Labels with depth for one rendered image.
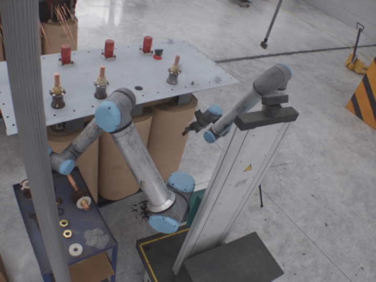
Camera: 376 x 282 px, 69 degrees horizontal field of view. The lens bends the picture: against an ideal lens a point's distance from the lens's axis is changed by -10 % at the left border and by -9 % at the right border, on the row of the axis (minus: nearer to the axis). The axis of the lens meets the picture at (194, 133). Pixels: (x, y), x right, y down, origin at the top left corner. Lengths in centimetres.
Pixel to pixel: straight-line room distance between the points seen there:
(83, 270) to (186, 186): 74
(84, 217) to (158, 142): 100
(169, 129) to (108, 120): 127
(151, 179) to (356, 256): 280
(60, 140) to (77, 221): 54
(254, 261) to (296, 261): 129
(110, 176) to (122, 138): 128
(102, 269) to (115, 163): 92
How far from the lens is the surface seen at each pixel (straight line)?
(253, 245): 202
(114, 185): 261
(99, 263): 181
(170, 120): 239
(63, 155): 171
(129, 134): 126
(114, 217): 291
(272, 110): 128
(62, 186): 201
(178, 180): 160
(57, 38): 347
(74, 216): 188
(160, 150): 260
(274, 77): 162
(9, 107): 185
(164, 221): 147
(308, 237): 346
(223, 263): 188
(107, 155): 236
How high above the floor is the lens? 244
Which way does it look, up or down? 39 degrees down
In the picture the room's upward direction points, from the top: 17 degrees clockwise
